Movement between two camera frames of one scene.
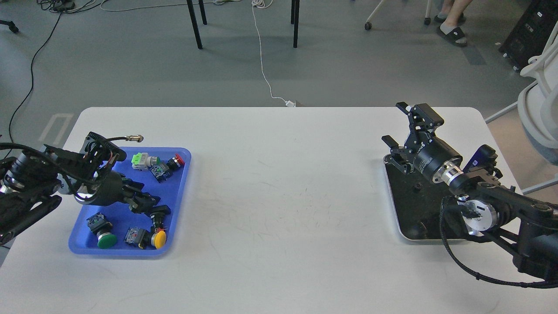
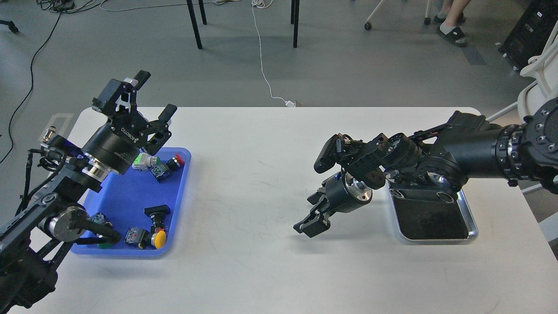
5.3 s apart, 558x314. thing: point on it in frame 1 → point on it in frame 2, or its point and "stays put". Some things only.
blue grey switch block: (161, 172) stays put
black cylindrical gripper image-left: (108, 189) → (116, 149)
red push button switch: (174, 163) stays put
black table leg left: (192, 16) stays put
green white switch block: (141, 161) stays put
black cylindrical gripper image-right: (439, 161) → (342, 192)
